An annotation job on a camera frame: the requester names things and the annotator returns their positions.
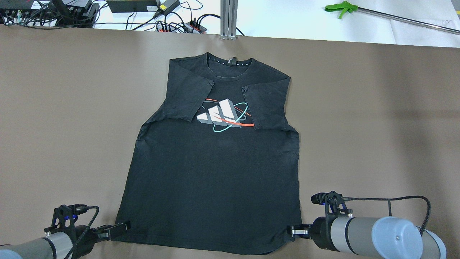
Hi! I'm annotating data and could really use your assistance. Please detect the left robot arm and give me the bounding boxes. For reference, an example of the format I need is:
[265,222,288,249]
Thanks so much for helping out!
[0,221,131,259]

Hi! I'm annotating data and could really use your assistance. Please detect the green handled grabber tool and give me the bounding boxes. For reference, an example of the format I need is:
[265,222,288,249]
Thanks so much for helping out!
[324,1,460,35]

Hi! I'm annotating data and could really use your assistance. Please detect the aluminium frame post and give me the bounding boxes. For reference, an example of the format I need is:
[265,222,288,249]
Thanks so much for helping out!
[220,0,238,40]

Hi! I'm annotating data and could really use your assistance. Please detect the orange grey usb hub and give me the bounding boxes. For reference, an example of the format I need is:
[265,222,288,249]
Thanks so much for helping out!
[185,19,207,34]
[155,21,173,32]

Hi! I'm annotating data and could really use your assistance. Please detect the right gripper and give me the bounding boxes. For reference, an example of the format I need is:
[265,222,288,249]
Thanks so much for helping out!
[287,217,332,250]

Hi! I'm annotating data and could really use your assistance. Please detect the black box device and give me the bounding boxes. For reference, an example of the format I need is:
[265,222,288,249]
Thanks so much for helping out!
[106,0,161,13]

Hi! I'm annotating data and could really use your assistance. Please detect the black power adapter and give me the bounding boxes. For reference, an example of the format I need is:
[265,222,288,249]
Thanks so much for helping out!
[158,0,180,14]

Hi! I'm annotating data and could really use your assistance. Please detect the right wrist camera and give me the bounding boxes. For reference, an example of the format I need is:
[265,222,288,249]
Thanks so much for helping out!
[310,191,353,218]

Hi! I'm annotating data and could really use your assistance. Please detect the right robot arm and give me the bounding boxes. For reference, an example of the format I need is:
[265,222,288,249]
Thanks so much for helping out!
[287,217,447,259]

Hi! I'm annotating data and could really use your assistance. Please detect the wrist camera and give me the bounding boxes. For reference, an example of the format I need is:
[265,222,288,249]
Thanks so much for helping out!
[310,191,353,218]
[44,204,88,234]

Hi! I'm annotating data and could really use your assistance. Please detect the black printed t-shirt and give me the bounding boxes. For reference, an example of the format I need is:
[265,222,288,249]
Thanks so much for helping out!
[116,53,302,255]

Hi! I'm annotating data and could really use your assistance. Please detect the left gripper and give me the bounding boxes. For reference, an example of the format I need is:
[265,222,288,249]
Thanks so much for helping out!
[71,220,131,258]

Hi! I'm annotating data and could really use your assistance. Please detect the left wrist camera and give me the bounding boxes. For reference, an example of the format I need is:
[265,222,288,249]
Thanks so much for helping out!
[44,204,88,234]

